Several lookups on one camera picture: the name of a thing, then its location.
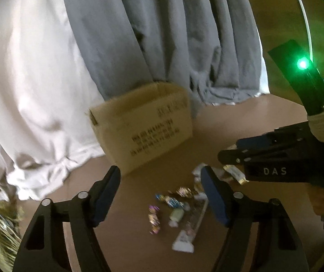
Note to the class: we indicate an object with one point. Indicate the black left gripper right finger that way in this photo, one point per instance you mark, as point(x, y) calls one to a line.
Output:
point(277, 246)

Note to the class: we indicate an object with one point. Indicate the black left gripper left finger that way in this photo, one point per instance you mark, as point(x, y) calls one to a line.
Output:
point(43, 246)

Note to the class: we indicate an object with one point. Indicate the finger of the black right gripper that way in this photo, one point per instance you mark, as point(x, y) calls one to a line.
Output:
point(282, 135)
point(237, 156)

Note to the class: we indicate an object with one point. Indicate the pale green candy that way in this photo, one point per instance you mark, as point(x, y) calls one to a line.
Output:
point(175, 217)

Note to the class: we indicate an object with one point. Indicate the right hand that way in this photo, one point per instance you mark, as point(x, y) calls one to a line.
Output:
point(316, 198)

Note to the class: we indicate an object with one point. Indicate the white gold candy bar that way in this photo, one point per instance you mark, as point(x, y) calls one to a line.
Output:
point(236, 173)

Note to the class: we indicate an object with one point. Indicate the black tracker with green light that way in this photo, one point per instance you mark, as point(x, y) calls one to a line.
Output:
point(305, 79)

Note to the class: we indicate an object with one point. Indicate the white pink snack packet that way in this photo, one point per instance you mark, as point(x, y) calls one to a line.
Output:
point(200, 172)

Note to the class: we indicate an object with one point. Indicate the purple foil candy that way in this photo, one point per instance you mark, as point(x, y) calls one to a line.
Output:
point(154, 219)

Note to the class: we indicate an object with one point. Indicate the dark clear snack packet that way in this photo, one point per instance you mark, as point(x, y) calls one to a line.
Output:
point(185, 239)

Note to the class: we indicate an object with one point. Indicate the gold foil candy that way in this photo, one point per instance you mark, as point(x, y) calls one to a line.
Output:
point(183, 192)

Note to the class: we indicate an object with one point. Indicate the blue foil candy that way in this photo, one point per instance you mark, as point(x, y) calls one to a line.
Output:
point(170, 201)

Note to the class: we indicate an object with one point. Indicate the yellow fringed blanket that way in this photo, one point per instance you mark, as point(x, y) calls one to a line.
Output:
point(10, 238)

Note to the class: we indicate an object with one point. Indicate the brown cardboard box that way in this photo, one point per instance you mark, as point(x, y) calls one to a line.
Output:
point(143, 124)

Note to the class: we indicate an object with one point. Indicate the white cloth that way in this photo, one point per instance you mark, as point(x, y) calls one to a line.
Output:
point(45, 94)

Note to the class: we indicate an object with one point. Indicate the grey cloth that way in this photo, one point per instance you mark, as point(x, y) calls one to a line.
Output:
point(211, 48)

